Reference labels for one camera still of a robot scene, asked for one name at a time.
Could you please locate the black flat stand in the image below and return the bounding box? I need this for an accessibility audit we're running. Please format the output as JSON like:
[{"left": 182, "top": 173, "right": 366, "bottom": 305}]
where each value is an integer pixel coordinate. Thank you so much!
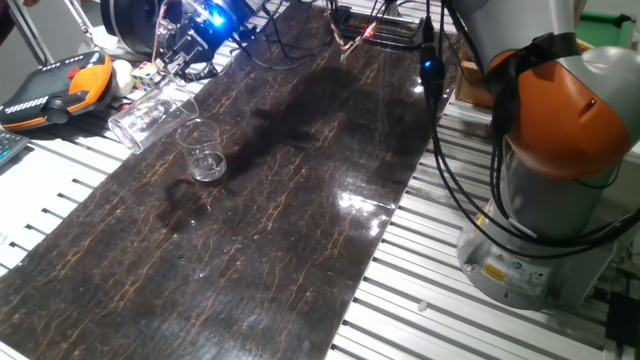
[{"left": 330, "top": 3, "right": 427, "bottom": 50}]

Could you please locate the orange black teach pendant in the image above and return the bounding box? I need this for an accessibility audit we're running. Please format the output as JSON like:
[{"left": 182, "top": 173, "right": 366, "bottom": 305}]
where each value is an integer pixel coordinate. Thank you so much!
[{"left": 0, "top": 49, "right": 115, "bottom": 133}]

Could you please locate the colourful puzzle cube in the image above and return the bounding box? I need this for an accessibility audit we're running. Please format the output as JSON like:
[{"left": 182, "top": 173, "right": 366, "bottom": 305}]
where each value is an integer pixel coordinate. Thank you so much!
[{"left": 130, "top": 60, "right": 162, "bottom": 94}]

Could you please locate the black adapter with blue light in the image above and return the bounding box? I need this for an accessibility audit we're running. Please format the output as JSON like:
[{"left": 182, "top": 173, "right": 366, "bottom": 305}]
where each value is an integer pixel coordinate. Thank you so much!
[{"left": 418, "top": 42, "right": 447, "bottom": 107}]

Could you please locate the aluminium frame post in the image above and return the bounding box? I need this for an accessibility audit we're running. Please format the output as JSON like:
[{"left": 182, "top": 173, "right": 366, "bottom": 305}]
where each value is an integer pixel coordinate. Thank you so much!
[{"left": 4, "top": 0, "right": 55, "bottom": 66}]

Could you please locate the clear glass cup with handle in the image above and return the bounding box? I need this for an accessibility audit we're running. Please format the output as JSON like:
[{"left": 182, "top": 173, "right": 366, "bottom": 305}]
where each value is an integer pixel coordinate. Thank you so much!
[{"left": 107, "top": 74, "right": 200, "bottom": 155}]

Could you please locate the dark sleeved forearm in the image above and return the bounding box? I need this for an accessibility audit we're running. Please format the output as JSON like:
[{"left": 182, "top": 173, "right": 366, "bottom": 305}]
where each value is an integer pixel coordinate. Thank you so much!
[{"left": 0, "top": 5, "right": 17, "bottom": 47}]

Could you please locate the black keyboard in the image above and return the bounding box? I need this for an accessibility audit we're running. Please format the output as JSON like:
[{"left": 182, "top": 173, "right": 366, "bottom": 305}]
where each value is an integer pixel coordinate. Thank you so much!
[{"left": 0, "top": 130, "right": 30, "bottom": 168}]

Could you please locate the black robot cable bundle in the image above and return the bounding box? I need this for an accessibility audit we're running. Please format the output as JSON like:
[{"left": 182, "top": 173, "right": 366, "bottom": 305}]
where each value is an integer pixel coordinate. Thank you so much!
[{"left": 417, "top": 0, "right": 640, "bottom": 261}]

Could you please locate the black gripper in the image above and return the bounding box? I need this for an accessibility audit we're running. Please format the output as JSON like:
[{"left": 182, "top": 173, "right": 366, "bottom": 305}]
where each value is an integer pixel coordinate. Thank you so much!
[{"left": 153, "top": 0, "right": 240, "bottom": 77}]

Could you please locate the white round object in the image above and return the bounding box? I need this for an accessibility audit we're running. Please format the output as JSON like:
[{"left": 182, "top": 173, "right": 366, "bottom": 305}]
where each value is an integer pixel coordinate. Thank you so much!
[{"left": 110, "top": 58, "right": 135, "bottom": 98}]

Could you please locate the small circuit board red light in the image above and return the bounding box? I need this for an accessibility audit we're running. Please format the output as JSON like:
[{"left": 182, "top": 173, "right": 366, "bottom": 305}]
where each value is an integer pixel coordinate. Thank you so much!
[{"left": 339, "top": 20, "right": 379, "bottom": 65}]

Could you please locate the dark marble pattern mat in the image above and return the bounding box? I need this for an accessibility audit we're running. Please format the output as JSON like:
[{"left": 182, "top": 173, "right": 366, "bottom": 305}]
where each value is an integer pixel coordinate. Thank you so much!
[{"left": 0, "top": 0, "right": 459, "bottom": 360}]

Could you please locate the green felt toy table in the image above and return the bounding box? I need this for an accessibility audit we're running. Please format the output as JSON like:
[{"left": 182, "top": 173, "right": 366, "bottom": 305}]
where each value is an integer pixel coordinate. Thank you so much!
[{"left": 574, "top": 12, "right": 636, "bottom": 49}]

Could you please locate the black filament spool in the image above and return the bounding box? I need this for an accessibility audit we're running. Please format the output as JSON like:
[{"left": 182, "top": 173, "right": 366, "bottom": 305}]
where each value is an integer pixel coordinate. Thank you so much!
[{"left": 99, "top": 0, "right": 174, "bottom": 55}]

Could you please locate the clear glass beaker cup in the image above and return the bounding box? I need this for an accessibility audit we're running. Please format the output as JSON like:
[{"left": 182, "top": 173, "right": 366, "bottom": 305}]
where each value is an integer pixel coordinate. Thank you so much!
[{"left": 175, "top": 118, "right": 228, "bottom": 183}]

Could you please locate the black box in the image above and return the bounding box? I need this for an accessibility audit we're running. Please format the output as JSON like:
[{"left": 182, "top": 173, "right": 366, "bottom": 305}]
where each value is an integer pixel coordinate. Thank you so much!
[{"left": 604, "top": 291, "right": 640, "bottom": 351}]

